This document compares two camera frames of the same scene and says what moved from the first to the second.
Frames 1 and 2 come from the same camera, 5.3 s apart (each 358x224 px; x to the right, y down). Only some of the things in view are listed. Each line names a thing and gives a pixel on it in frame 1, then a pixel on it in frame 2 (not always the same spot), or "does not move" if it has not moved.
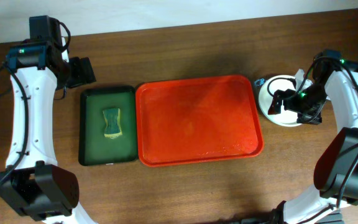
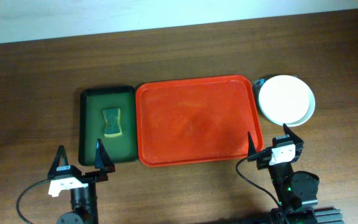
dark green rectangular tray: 94,148 does not move
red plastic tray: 189,121 does not move
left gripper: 81,72 -> 86,177
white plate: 286,118 does not move
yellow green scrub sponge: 113,126 does not move
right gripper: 278,101 -> 265,157
